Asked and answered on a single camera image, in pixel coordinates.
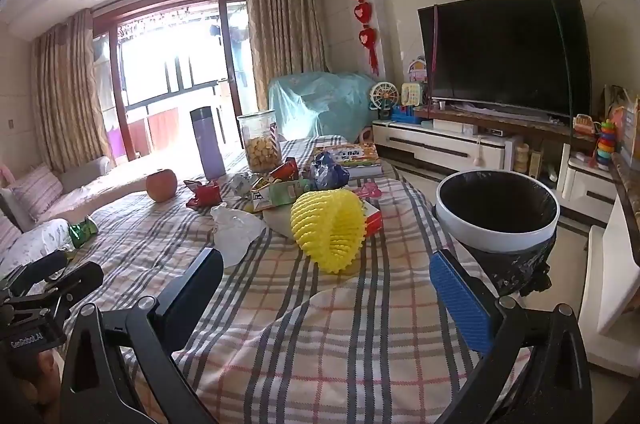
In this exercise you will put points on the red snack packet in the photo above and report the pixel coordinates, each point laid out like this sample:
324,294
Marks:
285,169

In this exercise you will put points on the beige sofa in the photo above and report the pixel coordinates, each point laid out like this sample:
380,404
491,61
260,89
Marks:
100,184

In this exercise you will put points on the striped pink cushion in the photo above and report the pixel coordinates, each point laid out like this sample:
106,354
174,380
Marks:
35,194

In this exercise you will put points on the colourful cardboard box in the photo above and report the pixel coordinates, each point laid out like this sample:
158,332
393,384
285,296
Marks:
630,124

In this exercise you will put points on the purple thermos bottle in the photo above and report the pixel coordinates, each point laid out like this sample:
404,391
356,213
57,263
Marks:
207,144

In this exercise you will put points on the clear cookie jar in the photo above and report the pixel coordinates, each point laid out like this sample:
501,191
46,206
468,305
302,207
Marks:
259,144

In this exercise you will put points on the green snack wrapper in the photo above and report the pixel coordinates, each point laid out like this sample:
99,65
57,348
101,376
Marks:
82,231

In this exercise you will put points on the green snack packet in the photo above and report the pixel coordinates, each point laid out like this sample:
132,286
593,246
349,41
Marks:
287,194

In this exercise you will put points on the person's left hand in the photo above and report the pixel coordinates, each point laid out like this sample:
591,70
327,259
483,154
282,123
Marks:
45,366

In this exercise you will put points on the white printed cloth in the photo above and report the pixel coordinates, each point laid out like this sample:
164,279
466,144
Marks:
30,244

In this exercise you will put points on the colourful toy house card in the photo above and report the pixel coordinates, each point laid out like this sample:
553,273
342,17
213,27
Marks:
417,69

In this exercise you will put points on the pink plastic toy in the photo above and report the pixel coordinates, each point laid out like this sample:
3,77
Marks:
370,191

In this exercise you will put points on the blue plastic bag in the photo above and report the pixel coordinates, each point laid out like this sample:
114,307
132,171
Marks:
327,171

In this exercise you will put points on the toy telephone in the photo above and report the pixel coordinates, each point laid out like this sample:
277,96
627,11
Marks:
412,94

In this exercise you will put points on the white TV cabinet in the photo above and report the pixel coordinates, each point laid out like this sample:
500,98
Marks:
440,149

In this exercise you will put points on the marble counter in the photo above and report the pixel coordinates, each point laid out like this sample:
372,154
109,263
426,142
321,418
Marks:
627,189

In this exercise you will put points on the wooden stacking cups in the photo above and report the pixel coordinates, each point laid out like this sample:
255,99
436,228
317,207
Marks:
522,159

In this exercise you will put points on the crumpled white wrapper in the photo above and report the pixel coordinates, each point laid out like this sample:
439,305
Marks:
240,183

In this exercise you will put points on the toy ferris wheel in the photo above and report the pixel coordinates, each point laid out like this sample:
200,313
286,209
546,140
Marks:
384,97

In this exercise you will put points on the red snack wrapper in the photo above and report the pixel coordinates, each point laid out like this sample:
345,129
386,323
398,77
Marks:
202,194

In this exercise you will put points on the beige patterned curtain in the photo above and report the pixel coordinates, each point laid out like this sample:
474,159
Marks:
70,94
285,34

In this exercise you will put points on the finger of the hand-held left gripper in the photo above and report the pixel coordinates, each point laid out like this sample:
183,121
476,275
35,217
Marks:
77,284
42,268

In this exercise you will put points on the wooden sliding door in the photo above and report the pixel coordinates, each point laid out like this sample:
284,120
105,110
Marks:
112,54

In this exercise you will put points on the white low cabinet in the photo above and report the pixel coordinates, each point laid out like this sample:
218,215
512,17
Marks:
612,284

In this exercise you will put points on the blue toy block base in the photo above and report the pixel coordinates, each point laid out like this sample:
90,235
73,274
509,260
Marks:
407,114

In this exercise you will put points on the red white carton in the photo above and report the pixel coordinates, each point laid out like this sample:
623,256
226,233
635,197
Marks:
372,219

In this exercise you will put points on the yellow foam fruit net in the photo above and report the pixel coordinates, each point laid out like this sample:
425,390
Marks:
327,224

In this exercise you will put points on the colourful children's book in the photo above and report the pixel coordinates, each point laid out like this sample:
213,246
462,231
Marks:
355,154

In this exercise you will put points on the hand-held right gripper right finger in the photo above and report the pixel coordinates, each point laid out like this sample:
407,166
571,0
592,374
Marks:
462,304

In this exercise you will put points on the black television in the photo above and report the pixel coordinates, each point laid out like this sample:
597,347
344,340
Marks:
505,54

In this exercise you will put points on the white plastic bag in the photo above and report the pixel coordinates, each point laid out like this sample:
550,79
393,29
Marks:
235,229

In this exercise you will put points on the red apple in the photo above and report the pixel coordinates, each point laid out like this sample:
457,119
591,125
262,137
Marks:
161,185

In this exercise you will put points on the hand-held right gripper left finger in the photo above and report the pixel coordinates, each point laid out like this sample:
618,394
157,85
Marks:
192,294

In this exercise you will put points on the teal furniture cover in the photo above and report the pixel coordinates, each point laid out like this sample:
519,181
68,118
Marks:
320,104

